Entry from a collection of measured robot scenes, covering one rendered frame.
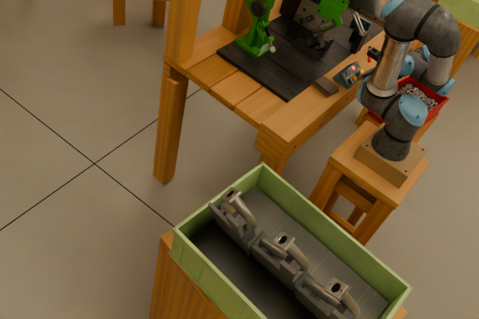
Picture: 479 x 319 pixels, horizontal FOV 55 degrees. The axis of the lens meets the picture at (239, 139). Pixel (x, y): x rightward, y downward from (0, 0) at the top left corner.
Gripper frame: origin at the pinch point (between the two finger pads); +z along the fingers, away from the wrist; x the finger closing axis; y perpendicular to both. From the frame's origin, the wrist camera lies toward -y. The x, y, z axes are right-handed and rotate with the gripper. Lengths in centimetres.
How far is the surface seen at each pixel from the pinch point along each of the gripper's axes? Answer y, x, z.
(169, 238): 6, -111, 16
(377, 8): -21.7, 28.2, -6.7
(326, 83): -5.1, -14.5, 6.3
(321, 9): -34.1, 7.5, 6.2
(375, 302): 54, -83, -25
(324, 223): 27, -77, -16
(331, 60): -11.3, 6.4, 14.2
